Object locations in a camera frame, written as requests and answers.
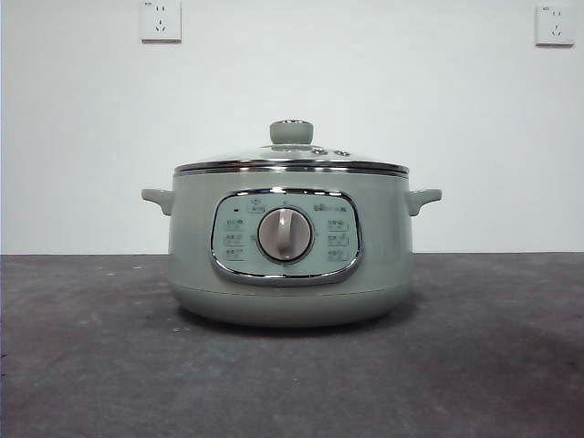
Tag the glass lid with green knob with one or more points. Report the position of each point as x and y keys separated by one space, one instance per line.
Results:
x=290 y=133

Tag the pale green electric pot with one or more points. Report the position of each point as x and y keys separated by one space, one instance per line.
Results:
x=383 y=237

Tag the white wall socket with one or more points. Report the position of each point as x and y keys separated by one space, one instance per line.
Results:
x=555 y=26
x=160 y=22

